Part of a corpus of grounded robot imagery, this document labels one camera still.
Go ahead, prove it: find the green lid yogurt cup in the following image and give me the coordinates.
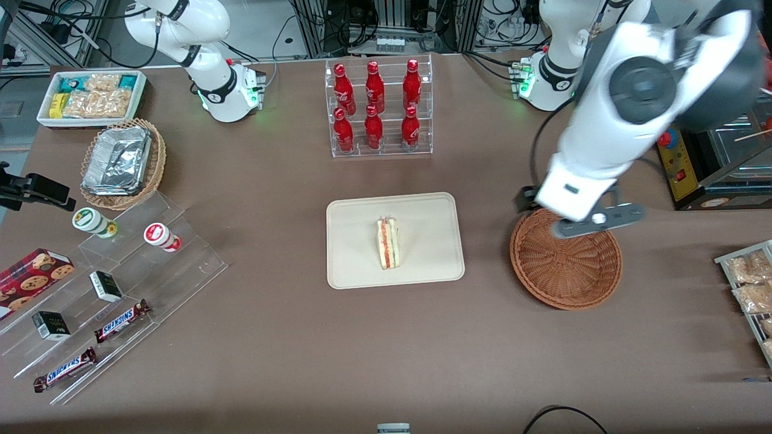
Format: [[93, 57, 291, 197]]
[[72, 207, 118, 239]]

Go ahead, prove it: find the white rectangular snack bin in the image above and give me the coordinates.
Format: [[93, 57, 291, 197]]
[[36, 70, 148, 130]]

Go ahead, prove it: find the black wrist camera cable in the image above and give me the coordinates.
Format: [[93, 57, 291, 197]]
[[515, 96, 577, 213]]

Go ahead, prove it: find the snickers chocolate bar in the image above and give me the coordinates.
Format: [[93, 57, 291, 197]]
[[33, 347, 98, 394], [93, 299, 152, 344]]

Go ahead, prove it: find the clear acrylic step stand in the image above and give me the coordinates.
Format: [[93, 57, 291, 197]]
[[0, 191, 229, 406]]

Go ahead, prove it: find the brown wicker basket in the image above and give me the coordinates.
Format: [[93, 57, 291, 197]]
[[510, 208, 623, 311]]

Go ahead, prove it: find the red lid yogurt cup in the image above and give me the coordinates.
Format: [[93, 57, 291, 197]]
[[144, 222, 182, 253]]

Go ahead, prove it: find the red cookie box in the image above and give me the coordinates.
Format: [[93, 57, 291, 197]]
[[0, 248, 75, 321]]

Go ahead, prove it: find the beige plastic tray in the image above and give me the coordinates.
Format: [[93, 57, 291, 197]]
[[326, 193, 466, 291]]

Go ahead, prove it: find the triangular sandwich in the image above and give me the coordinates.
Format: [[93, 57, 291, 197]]
[[376, 216, 401, 271]]

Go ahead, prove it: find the black floor cable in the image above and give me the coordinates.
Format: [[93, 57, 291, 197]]
[[522, 405, 610, 434]]

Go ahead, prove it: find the aluminium foil container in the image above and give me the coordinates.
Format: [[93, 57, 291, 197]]
[[81, 126, 153, 197]]

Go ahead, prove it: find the red cola bottle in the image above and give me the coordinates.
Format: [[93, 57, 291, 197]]
[[364, 105, 384, 150], [402, 59, 422, 110], [401, 106, 420, 151], [365, 61, 385, 114], [334, 108, 355, 153], [334, 63, 356, 116]]

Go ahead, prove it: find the light wicker basket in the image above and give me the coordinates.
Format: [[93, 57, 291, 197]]
[[80, 118, 167, 212]]

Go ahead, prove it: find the aluminium frame rack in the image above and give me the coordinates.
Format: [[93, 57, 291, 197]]
[[292, 0, 484, 58]]

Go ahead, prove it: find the black machine with yellow panel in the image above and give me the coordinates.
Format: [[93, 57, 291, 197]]
[[655, 108, 772, 212]]

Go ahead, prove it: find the clear acrylic bottle rack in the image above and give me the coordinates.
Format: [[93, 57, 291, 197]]
[[324, 54, 434, 159]]

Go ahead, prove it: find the black camera clamp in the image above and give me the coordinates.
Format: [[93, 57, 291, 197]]
[[0, 162, 77, 212]]

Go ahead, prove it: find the clear cracker packet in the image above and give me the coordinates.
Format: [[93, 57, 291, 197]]
[[63, 89, 134, 119]]

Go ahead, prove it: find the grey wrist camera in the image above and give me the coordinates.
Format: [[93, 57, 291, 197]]
[[551, 204, 647, 239]]

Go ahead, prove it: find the clear nut snack packet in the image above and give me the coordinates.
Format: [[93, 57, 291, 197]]
[[732, 281, 772, 315], [725, 250, 772, 285]]

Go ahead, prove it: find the wire rack tray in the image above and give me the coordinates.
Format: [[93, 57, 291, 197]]
[[714, 240, 772, 369]]

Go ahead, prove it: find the small black box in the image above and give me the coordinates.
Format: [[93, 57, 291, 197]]
[[31, 311, 72, 342], [89, 271, 124, 303]]

